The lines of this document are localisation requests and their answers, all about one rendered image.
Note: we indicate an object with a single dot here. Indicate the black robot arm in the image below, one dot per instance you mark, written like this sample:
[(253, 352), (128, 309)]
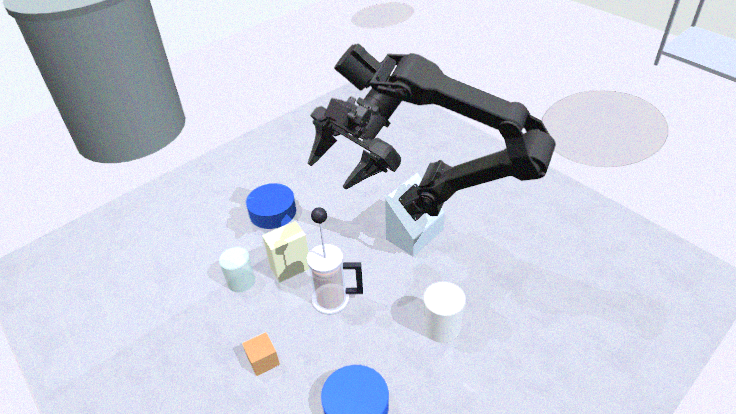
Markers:
[(420, 81)]

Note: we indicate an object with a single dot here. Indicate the pale cyan cylinder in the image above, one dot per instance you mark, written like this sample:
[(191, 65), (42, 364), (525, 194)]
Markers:
[(237, 269)]

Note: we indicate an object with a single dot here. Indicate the orange cube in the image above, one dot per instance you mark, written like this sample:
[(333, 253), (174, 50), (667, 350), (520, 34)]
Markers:
[(261, 354)]

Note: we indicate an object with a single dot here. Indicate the french press coffee maker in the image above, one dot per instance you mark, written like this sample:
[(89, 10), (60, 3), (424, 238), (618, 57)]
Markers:
[(326, 270)]

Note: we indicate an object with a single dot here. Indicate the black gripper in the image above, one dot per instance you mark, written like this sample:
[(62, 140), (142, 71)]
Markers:
[(382, 155)]

